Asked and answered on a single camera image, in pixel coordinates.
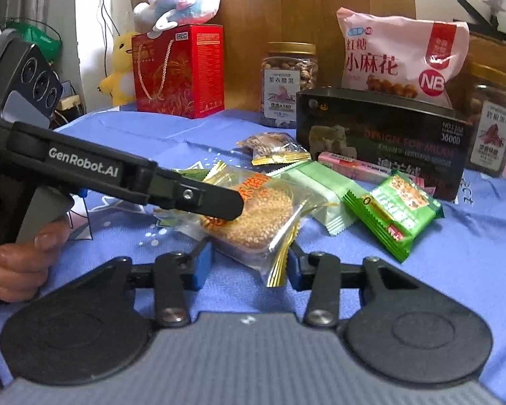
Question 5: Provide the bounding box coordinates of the black tape strip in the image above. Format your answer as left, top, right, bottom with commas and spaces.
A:
457, 0, 506, 43

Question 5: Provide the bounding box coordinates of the brown rounded board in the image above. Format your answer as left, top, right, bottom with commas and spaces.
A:
468, 29, 506, 89

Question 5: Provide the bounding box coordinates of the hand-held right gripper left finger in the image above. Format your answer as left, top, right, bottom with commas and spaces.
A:
80, 240, 214, 329

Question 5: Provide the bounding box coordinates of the green plastic bag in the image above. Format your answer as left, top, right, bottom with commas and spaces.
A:
4, 19, 63, 66

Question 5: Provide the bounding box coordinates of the pink and blue plush toy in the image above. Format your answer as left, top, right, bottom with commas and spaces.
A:
133, 0, 228, 33

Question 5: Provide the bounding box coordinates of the light green packet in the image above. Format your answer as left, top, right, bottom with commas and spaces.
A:
274, 161, 359, 237

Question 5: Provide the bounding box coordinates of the blue printed cloth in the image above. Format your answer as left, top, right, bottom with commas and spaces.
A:
0, 101, 506, 405

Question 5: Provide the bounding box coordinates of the green printed snack packet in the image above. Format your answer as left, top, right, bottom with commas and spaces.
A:
342, 170, 445, 263

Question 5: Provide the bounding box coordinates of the pecan jar with gold lid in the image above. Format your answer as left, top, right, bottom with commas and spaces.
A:
461, 62, 506, 178

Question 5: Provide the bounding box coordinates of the person's left hand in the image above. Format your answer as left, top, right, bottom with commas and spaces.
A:
0, 179, 71, 303

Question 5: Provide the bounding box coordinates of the pink strip packet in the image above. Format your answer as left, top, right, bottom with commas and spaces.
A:
318, 151, 424, 186

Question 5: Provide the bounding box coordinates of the round sesame cake clear packet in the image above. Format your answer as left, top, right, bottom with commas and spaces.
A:
154, 162, 317, 288

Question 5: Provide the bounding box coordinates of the black cardboard box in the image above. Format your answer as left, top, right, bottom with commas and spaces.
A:
295, 86, 477, 202

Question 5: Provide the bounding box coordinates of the yellow duck plush toy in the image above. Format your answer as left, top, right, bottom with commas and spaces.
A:
99, 30, 141, 106

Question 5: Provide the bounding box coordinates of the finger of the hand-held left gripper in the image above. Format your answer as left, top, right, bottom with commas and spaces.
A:
149, 169, 245, 221

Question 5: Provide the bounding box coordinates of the red gift box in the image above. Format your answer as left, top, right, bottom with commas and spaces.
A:
132, 24, 225, 119

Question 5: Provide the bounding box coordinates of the brown nut packet gold edge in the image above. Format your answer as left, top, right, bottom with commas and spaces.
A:
236, 132, 312, 166

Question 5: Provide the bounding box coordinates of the bright green packet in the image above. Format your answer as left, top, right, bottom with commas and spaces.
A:
169, 168, 212, 182

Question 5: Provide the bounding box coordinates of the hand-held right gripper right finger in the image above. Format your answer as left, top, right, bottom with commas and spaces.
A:
287, 247, 422, 329

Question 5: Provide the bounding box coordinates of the cashew jar with gold lid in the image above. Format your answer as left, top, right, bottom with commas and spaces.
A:
259, 42, 319, 129

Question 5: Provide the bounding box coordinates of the pink snack bag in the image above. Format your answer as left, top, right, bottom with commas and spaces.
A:
336, 7, 471, 110

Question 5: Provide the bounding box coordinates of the beige power strip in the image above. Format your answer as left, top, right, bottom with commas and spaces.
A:
57, 93, 85, 114

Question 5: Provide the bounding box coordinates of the wooden board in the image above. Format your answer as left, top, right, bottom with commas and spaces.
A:
129, 0, 418, 106

